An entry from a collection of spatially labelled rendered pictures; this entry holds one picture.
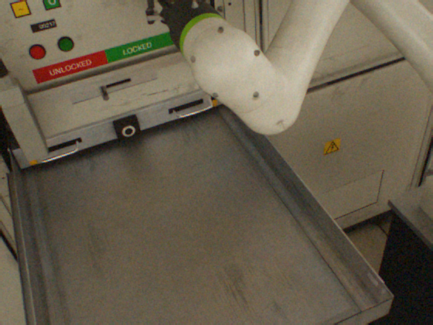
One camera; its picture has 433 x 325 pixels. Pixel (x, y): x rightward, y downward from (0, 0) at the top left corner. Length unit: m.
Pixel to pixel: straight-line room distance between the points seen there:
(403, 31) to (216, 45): 0.54
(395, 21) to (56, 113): 0.79
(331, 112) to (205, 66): 0.86
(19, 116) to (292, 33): 0.56
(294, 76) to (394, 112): 0.93
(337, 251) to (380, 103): 0.77
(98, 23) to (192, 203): 0.44
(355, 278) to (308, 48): 0.42
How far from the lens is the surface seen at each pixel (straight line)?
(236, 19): 1.22
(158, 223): 1.04
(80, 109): 1.19
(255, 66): 0.74
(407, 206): 1.21
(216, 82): 0.72
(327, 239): 0.99
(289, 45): 0.84
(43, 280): 1.03
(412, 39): 1.16
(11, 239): 1.45
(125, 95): 1.20
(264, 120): 0.80
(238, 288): 0.93
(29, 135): 1.08
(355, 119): 1.62
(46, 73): 1.13
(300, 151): 1.56
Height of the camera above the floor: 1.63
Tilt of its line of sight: 43 degrees down
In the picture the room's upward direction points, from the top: 7 degrees counter-clockwise
